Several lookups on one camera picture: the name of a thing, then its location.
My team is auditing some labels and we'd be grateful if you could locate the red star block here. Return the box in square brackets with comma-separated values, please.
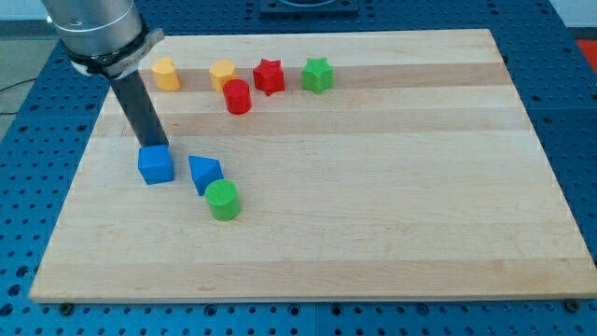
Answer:
[253, 59, 285, 96]

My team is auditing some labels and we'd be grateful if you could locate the red cylinder block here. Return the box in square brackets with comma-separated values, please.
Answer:
[223, 79, 252, 115]

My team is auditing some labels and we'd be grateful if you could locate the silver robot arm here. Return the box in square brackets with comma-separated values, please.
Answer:
[42, 0, 164, 79]

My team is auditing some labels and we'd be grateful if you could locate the green cylinder block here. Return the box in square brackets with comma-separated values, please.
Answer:
[204, 179, 241, 221]

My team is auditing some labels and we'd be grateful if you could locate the black pusher rod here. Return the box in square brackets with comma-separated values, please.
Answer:
[110, 70, 169, 147]

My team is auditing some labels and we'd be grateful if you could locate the wooden board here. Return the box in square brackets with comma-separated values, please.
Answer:
[30, 29, 596, 303]

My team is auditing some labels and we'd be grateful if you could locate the blue cube block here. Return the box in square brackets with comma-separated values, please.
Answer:
[137, 145, 174, 185]

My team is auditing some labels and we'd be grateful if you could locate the blue triangle block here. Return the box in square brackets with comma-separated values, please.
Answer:
[188, 156, 224, 196]

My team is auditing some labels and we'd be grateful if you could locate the yellow hexagon block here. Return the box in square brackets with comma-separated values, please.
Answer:
[209, 60, 238, 92]

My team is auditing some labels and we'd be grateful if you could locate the yellow heart block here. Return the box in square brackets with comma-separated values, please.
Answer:
[151, 57, 181, 91]

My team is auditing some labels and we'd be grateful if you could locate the green star block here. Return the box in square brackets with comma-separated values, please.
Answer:
[301, 58, 334, 94]

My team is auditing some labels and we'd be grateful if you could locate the black cable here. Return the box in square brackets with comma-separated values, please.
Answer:
[0, 77, 37, 117]

